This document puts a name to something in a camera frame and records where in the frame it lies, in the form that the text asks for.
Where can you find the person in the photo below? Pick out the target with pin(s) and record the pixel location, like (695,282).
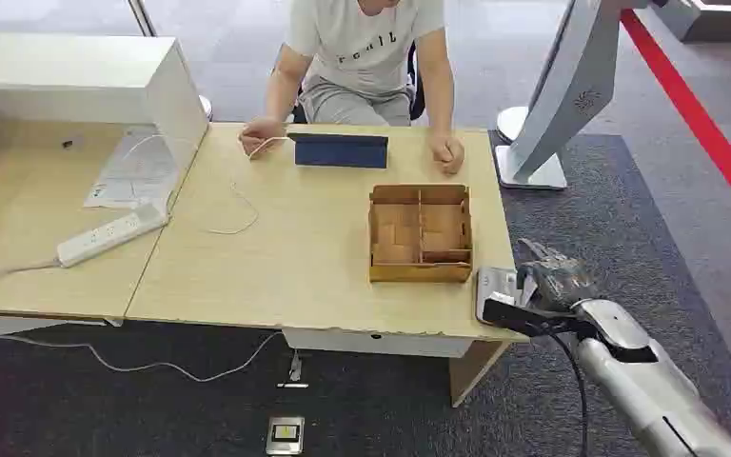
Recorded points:
(365,50)

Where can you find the white power strip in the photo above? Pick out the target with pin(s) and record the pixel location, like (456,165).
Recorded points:
(110,234)

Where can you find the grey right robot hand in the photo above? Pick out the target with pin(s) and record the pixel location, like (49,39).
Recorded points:
(558,280)

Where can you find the wooden compartment box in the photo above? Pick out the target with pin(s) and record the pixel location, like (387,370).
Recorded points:
(420,233)

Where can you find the grey kiosk stand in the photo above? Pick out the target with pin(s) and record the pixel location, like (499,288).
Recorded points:
(567,94)

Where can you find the person's right hand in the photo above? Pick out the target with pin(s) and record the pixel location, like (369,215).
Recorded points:
(260,134)

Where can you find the person's hand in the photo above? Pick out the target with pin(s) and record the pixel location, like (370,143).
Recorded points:
(446,151)
(260,134)

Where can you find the metal stanchion pole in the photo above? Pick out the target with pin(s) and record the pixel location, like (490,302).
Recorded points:
(143,17)

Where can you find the person's left hand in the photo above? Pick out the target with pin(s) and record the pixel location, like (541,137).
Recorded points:
(446,151)

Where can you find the small white floor plug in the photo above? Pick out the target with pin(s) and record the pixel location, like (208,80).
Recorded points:
(294,369)

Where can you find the printed paper sheet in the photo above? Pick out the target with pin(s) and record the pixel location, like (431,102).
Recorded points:
(135,170)

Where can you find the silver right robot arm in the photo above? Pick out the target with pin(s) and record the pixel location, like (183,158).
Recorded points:
(643,378)

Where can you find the pale wooden side desk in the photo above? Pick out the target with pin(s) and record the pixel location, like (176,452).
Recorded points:
(31,240)

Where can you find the white desk shelf unit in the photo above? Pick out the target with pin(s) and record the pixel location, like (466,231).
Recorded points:
(82,75)

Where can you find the metal floor socket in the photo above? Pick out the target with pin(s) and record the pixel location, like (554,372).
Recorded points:
(285,435)

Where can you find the white round stanchion base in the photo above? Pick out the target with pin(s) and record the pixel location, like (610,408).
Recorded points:
(510,124)
(206,107)

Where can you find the dark blue tablet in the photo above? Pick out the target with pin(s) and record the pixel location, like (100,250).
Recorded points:
(340,152)

